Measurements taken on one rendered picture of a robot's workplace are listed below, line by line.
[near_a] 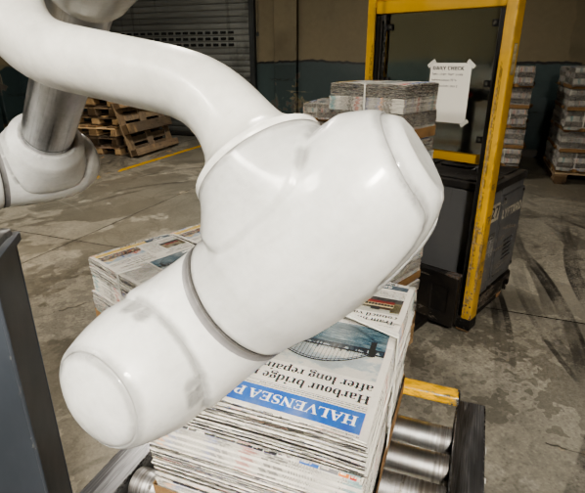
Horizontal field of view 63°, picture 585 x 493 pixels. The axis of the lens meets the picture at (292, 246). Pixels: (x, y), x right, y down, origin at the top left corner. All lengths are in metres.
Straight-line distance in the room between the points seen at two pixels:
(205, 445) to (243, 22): 8.44
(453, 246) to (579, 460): 1.19
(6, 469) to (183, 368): 1.14
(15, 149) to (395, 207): 0.95
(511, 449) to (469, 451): 1.27
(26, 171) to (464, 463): 0.98
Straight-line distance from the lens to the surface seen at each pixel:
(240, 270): 0.29
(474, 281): 2.63
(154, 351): 0.32
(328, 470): 0.59
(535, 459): 2.15
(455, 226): 2.75
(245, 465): 0.64
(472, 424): 0.93
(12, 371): 1.27
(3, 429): 1.37
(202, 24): 9.23
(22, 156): 1.13
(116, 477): 0.84
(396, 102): 2.02
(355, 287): 0.29
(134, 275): 1.40
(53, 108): 1.00
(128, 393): 0.32
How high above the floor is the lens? 1.39
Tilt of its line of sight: 22 degrees down
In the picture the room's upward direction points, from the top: straight up
